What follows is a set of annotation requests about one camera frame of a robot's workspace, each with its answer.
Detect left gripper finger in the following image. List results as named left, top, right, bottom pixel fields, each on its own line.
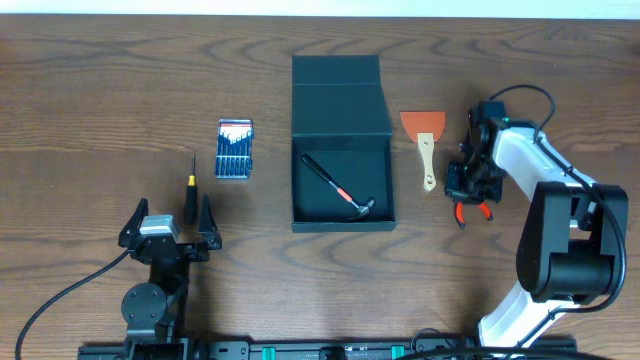
left=118, top=198, right=148, bottom=248
left=198, top=195, right=222, bottom=250

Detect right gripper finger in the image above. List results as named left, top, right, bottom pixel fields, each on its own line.
left=445, top=161, right=462, bottom=200
left=480, top=182, right=503, bottom=203

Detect red handled pliers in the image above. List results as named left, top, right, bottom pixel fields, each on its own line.
left=454, top=201, right=494, bottom=229

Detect blue precision screwdriver set case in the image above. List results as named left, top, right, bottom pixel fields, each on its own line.
left=215, top=119, right=254, bottom=180

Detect small claw hammer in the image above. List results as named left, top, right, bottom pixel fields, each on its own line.
left=301, top=154, right=376, bottom=222

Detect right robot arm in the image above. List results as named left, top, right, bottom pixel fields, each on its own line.
left=445, top=100, right=628, bottom=348

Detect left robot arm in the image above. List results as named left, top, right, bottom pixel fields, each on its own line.
left=118, top=196, right=222, bottom=360

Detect black yellow screwdriver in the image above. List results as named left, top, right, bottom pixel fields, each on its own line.
left=183, top=154, right=198, bottom=225

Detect black open gift box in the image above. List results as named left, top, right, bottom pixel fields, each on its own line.
left=291, top=55, right=397, bottom=233

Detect orange scraper wooden handle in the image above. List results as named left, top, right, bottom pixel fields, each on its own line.
left=400, top=111, right=446, bottom=192

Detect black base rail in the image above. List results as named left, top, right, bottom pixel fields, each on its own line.
left=77, top=337, right=579, bottom=360

